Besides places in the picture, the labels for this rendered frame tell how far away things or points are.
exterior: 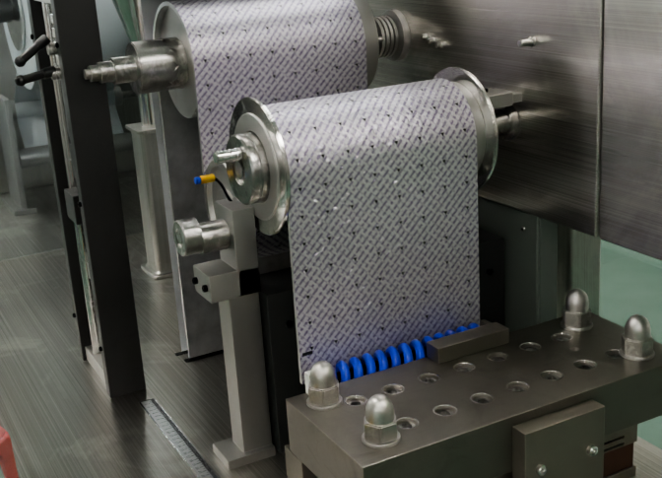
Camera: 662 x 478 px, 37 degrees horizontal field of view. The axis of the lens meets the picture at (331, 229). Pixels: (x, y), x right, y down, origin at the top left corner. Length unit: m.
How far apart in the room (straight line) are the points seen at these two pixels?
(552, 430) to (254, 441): 0.36
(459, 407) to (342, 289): 0.18
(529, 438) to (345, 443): 0.18
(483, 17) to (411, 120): 0.22
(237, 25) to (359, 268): 0.35
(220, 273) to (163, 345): 0.45
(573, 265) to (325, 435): 0.59
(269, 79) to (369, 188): 0.25
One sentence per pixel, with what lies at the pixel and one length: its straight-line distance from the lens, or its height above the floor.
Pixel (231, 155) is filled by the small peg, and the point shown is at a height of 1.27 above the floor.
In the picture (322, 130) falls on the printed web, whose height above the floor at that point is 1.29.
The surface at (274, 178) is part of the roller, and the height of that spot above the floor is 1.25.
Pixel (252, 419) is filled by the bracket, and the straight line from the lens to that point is 1.16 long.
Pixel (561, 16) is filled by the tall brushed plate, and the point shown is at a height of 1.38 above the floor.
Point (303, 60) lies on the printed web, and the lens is 1.25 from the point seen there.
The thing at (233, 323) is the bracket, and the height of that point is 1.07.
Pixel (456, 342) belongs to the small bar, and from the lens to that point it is 1.09.
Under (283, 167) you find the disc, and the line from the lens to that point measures 0.98.
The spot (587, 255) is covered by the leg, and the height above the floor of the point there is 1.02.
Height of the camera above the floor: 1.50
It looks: 18 degrees down
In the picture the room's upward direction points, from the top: 4 degrees counter-clockwise
